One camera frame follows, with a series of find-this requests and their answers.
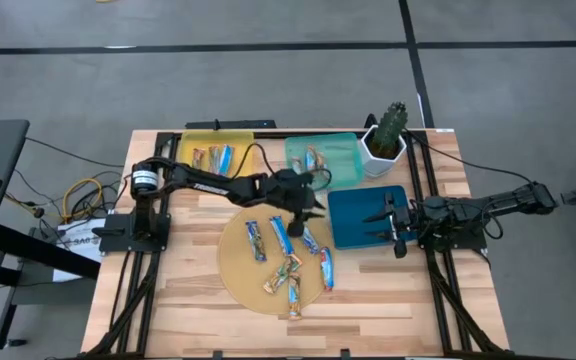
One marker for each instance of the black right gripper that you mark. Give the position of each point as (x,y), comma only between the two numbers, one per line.
(405,220)

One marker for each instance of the black desk leg frame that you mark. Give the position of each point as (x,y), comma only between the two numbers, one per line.
(43,250)

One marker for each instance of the blue chewy granola bar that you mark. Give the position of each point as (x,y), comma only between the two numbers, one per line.
(311,242)

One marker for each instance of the blue white granola bar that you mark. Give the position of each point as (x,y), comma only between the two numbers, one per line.
(226,160)

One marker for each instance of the black aluminium table frame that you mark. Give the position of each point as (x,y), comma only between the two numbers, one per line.
(164,142)

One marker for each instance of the orange blue peanut butter bar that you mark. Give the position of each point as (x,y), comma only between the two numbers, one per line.
(294,297)

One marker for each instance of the green white snack bag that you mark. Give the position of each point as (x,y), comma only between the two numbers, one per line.
(282,235)

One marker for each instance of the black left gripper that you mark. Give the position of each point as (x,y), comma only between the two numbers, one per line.
(290,192)

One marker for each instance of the dark blue green granola bar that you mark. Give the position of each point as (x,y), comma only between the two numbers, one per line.
(256,242)

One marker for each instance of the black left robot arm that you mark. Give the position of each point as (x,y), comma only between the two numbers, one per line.
(208,186)

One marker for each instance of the black table edge clamp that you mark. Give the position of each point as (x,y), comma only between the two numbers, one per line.
(345,355)
(217,355)

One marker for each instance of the blue plastic tray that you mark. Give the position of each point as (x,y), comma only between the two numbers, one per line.
(348,220)

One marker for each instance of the blue tan granola bar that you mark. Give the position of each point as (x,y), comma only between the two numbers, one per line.
(313,160)

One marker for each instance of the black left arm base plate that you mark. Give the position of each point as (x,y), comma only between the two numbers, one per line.
(118,240)

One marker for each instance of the white plant pot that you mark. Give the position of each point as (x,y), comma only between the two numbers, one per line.
(375,167)

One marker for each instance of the tan white granola bar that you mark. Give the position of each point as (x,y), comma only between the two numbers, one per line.
(296,165)

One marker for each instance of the long black power strip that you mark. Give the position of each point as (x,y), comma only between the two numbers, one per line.
(228,125)

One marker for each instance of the green cactus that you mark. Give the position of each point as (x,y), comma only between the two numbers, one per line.
(390,130)

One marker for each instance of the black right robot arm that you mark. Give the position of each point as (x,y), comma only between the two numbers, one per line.
(508,200)

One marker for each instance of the white paper sheet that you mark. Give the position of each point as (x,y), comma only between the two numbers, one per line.
(80,235)

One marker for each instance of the orange brown granola bar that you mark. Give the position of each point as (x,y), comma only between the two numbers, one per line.
(198,159)

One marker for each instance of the green red chocolate chip bar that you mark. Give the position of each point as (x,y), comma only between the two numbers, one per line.
(213,160)

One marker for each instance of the round woven straw placemat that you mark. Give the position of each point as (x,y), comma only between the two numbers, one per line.
(238,280)

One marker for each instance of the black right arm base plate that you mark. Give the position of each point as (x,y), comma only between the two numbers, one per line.
(468,242)

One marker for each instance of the green orange granola bar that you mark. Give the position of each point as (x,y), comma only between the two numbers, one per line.
(280,276)

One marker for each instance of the teal translucent plastic bin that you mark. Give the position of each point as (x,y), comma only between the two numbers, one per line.
(343,160)

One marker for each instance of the yellow translucent plastic bin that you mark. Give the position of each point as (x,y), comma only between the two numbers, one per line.
(185,150)

